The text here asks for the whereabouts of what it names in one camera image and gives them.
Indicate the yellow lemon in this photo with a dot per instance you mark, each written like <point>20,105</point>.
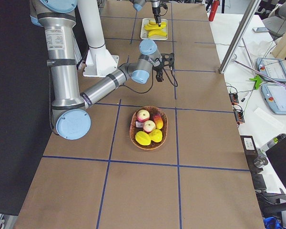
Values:
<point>156,135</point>

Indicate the aluminium frame post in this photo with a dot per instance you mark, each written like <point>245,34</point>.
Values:
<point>243,24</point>

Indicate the red fire extinguisher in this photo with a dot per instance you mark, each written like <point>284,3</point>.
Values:
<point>214,6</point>

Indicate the yellow banana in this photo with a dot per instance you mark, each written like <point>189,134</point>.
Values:
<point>156,33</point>
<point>159,37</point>
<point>149,27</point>
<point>151,22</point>

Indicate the teach pendant near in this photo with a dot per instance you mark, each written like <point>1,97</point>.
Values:
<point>275,97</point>

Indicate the pale red apple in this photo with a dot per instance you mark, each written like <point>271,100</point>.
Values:
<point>143,115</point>

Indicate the yellow starfruit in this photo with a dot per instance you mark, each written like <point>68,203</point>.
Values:
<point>143,138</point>

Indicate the white bear tray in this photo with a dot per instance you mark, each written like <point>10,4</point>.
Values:
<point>144,33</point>

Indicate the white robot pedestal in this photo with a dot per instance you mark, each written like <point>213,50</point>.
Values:
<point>99,62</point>

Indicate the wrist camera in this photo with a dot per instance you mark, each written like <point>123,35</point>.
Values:
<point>168,68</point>

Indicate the long reacher grabber tool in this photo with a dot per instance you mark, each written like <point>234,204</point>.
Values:
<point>259,73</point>

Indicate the teach pendant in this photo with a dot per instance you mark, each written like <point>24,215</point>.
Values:
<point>275,97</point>
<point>273,68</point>

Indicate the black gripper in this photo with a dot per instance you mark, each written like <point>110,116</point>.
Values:
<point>155,6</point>
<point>158,68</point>

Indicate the red yellow mango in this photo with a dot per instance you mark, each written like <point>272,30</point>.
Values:
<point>158,121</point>

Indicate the teach pendant far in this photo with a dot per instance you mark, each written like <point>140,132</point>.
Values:
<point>273,68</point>

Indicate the brown wicker basket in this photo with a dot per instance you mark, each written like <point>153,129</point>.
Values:
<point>137,126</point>

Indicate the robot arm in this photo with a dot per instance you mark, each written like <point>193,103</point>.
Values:
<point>68,110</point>
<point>138,4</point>

